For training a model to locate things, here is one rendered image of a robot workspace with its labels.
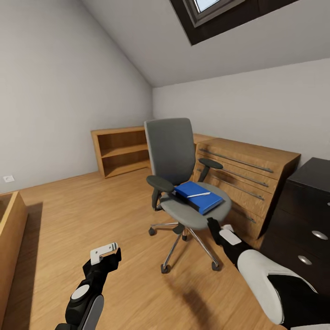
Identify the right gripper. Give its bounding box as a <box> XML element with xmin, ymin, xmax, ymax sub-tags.
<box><xmin>207</xmin><ymin>217</ymin><xmax>221</xmax><ymax>245</ymax></box>

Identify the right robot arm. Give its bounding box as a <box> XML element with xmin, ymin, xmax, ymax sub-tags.
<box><xmin>207</xmin><ymin>217</ymin><xmax>330</xmax><ymax>330</ymax></box>

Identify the swivel chair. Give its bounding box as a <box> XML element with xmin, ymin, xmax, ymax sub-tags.
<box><xmin>143</xmin><ymin>118</ymin><xmax>232</xmax><ymax>273</ymax></box>

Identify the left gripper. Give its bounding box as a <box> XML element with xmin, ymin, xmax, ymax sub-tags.
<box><xmin>83</xmin><ymin>248</ymin><xmax>121</xmax><ymax>280</ymax></box>

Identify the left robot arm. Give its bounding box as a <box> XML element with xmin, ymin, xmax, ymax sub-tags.
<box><xmin>55</xmin><ymin>242</ymin><xmax>121</xmax><ymax>330</ymax></box>

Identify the folder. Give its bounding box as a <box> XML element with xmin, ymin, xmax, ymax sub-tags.
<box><xmin>172</xmin><ymin>181</ymin><xmax>223</xmax><ymax>215</ymax></box>

